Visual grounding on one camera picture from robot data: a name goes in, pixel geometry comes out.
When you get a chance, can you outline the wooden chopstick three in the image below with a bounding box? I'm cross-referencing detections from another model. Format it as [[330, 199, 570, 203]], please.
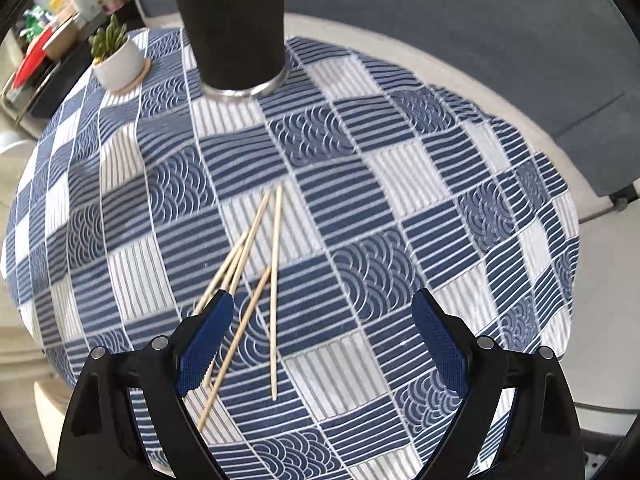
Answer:
[[200, 190, 271, 391]]

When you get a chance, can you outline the wooden chopstick two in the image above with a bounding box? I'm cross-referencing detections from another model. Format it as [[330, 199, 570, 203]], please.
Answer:
[[198, 266, 271, 431]]

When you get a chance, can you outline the wooden chopstick four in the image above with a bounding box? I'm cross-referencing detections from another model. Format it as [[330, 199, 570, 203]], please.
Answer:
[[192, 231, 248, 315]]

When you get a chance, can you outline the blue white checkered tablecloth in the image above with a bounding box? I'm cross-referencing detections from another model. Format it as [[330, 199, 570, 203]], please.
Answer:
[[1, 28, 579, 479]]

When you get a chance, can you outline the small potted succulent plant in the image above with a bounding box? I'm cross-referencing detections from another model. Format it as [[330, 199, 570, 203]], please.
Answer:
[[88, 14, 151, 96]]

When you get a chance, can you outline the beige bowl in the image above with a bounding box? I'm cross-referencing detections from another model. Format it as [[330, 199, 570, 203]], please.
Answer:
[[43, 18, 80, 61]]

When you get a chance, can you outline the black cylindrical utensil holder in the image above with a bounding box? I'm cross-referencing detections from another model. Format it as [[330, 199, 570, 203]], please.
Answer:
[[176, 0, 288, 101]]

